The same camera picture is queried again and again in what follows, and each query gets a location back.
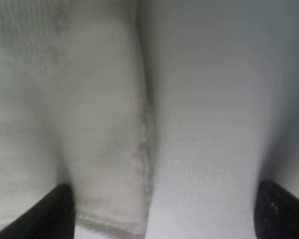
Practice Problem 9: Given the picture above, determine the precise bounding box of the cream white terry towel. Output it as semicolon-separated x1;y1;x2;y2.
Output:
0;0;151;239

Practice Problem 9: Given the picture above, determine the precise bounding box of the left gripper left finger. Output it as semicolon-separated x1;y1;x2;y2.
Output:
0;184;75;239

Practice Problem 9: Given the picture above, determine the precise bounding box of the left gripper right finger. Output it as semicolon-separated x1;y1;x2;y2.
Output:
254;180;299;239

